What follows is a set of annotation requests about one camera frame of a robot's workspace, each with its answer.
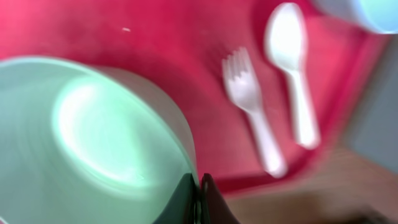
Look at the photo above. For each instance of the white plastic fork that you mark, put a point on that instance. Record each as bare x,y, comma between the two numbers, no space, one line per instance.
243,90

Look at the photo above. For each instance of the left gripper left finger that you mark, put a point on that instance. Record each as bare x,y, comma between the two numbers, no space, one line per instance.
181,208

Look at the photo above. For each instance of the light blue bowl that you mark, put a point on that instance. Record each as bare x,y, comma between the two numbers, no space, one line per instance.
377,16

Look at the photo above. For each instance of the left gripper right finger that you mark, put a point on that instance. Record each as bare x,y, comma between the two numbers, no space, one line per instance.
214,208

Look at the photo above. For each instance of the white plastic spoon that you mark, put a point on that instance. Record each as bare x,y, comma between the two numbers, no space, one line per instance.
285,45

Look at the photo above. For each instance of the green bowl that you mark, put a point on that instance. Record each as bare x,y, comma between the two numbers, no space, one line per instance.
88,144

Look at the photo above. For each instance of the red serving tray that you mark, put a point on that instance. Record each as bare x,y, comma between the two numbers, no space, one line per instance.
179,45

